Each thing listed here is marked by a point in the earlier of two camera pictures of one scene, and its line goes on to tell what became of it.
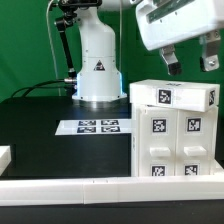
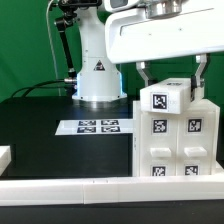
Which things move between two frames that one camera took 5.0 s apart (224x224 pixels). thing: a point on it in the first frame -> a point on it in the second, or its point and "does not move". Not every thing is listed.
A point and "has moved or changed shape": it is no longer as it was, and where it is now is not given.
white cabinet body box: (167, 142) does not move
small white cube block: (172, 94) has moved or changed shape
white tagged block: (194, 143) does not move
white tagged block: (157, 145) does not move
